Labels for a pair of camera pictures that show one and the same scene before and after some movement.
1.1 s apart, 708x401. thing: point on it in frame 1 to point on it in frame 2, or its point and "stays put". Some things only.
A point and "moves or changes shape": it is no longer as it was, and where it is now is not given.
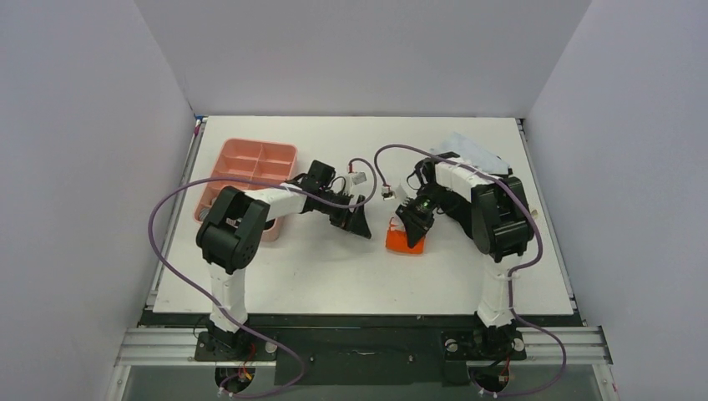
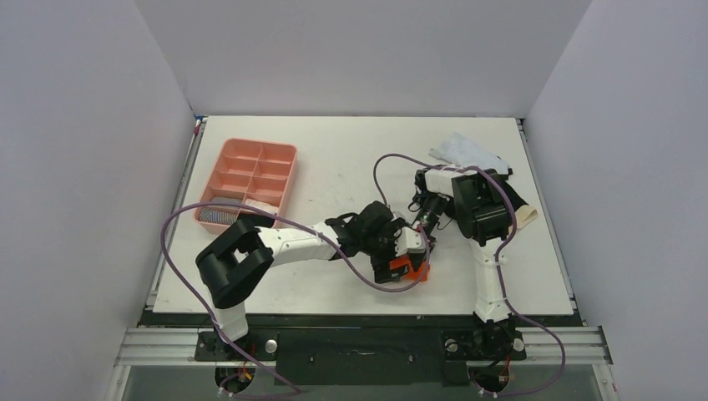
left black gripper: (354, 221) to (381, 266)
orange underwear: (396, 239) moves or changes shape
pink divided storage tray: (265, 160) stays put
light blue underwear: (472, 154) stays put
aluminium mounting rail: (175, 346) stays put
